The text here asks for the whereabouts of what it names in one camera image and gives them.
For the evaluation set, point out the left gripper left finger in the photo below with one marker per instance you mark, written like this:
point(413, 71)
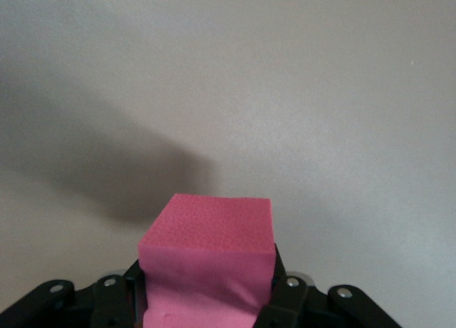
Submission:
point(114, 303)

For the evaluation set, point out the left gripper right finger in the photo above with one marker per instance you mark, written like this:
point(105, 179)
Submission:
point(288, 303)

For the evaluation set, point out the red foam cube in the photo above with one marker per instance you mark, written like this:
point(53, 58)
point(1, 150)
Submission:
point(210, 231)

